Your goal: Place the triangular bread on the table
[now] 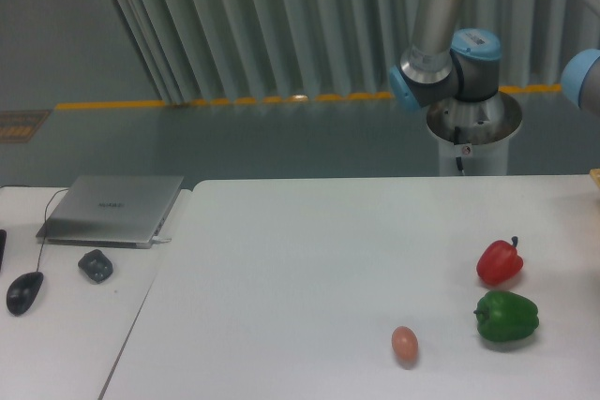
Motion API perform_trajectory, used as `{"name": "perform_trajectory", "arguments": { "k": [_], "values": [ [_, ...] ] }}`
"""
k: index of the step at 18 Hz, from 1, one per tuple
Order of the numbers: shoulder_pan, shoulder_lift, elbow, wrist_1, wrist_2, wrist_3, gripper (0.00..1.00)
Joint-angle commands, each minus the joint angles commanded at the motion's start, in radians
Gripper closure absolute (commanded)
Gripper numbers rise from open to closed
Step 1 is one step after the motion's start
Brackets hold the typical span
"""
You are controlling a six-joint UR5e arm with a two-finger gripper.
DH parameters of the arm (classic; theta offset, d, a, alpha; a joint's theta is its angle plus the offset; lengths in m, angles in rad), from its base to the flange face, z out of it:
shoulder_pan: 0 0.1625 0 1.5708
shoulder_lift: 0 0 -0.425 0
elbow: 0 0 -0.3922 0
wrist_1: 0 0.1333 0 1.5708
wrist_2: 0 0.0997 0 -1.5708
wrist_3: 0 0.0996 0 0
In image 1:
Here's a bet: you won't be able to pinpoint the brown egg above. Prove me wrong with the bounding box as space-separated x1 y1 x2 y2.
391 326 419 363

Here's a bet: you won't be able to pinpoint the black device at left edge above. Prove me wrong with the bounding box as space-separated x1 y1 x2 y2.
0 230 8 271

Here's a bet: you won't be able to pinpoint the white pleated curtain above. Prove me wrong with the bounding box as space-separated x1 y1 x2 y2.
116 0 599 104

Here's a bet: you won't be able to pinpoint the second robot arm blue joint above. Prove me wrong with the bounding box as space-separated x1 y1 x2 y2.
561 49 600 116

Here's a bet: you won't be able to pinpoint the red bell pepper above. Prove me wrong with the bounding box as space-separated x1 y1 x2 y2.
476 236 524 286

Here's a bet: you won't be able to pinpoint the black cable on pedestal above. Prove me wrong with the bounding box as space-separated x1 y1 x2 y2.
452 125 468 178

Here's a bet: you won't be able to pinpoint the silver closed laptop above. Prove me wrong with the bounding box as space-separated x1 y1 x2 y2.
37 175 184 248

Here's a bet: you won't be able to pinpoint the black computer mouse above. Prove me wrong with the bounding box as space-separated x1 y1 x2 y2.
6 271 44 317

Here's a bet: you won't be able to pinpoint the small black plastic part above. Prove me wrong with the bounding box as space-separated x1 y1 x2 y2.
78 249 113 284

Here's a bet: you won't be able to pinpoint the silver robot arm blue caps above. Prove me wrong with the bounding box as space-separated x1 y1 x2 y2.
389 0 502 111

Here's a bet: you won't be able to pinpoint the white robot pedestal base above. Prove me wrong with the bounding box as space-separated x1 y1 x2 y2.
426 92 522 176

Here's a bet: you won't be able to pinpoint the green bell pepper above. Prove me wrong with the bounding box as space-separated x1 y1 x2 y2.
473 290 539 343

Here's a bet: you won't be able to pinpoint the black mouse cable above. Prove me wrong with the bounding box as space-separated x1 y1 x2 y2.
0 184 70 274

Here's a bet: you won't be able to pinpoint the wooden board corner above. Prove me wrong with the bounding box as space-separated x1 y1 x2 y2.
589 169 600 188

